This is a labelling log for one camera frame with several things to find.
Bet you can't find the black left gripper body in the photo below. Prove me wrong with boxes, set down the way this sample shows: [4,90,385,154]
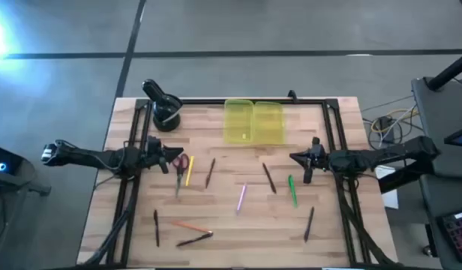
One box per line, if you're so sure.
[145,145,171,175]

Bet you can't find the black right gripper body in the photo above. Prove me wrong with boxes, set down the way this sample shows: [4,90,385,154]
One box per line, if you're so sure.
[303,148,329,185]

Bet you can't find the red-handled scissors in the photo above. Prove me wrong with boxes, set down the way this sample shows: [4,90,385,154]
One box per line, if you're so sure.
[172,152,191,199]

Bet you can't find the yellow highlighter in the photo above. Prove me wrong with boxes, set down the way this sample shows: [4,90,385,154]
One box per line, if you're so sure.
[184,154,196,188]

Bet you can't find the green highlighter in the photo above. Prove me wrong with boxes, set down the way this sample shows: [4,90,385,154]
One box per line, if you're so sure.
[287,173,299,209]

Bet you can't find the purple pen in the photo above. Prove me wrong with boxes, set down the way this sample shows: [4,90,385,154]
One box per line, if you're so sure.
[235,181,248,216]

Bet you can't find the orange pencil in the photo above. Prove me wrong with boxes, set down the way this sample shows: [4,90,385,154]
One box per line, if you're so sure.
[170,220,214,235]

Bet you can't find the black scale pen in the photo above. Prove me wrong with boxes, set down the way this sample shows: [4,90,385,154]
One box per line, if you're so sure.
[175,232,215,248]

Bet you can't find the yellow translucent supply box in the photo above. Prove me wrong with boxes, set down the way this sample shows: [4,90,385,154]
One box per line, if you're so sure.
[223,97,286,146]

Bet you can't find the black power adapter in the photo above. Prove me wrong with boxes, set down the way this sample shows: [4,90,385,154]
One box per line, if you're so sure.
[376,115,396,144]

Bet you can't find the white paper sheet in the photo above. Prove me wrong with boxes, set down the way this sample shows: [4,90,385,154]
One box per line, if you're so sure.
[373,164,400,210]

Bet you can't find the black desk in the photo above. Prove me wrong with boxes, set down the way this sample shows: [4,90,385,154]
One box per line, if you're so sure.
[378,154,462,270]
[410,76,462,180]

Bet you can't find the black side stand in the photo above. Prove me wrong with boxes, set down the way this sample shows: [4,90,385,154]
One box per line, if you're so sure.
[0,164,53,270]

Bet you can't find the blue monitor screen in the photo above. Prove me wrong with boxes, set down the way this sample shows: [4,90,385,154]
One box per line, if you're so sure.
[443,124,462,149]

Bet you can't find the black device blue light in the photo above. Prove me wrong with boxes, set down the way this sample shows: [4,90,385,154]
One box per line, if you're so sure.
[0,143,25,176]

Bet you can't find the backlit keyboard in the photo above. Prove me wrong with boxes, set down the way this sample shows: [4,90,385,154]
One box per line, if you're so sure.
[437,209,462,264]

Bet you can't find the black pole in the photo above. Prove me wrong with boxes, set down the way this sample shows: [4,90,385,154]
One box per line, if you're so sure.
[427,51,462,92]

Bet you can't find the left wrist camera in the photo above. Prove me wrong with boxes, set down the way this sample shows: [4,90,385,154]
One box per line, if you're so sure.
[145,135,162,150]

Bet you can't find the black aluminium table frame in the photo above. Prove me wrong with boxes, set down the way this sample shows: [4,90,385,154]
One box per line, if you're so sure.
[105,97,373,269]

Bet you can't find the black cable bundle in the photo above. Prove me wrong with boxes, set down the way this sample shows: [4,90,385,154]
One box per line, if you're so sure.
[334,174,395,268]
[82,175,141,267]

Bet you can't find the floor cable tangle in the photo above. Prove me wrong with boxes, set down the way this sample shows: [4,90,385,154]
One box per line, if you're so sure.
[360,93,422,152]

